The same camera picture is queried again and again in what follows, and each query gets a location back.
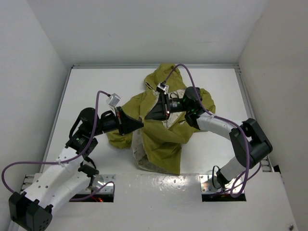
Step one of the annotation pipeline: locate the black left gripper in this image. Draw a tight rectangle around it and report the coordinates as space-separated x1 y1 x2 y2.
90 106 143 136

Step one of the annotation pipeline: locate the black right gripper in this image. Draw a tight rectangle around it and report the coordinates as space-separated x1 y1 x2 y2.
145 92 191 121

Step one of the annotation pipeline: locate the olive green hooded jacket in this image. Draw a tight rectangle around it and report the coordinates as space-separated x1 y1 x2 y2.
105 63 216 176

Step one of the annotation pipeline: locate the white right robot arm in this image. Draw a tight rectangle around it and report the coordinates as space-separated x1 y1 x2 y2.
145 84 273 190

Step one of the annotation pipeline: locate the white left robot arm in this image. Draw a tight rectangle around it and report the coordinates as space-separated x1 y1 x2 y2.
9 107 144 231

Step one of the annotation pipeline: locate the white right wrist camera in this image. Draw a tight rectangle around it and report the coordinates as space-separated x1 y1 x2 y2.
156 82 169 94

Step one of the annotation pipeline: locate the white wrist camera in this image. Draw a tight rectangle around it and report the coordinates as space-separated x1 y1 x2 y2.
106 93 121 108
156 82 169 94

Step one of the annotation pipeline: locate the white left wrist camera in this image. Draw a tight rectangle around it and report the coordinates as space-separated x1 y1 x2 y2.
106 93 121 108

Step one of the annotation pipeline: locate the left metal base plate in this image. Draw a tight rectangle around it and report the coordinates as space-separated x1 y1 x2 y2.
70 174 116 203

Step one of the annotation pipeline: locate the metal base plate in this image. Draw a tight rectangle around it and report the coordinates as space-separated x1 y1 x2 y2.
70 174 116 203
199 174 246 202

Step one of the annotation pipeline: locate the aluminium table frame rail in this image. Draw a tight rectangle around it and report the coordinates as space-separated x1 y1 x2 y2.
71 64 240 70

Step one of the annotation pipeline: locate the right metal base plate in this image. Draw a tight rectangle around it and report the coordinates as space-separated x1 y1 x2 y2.
199 174 246 202

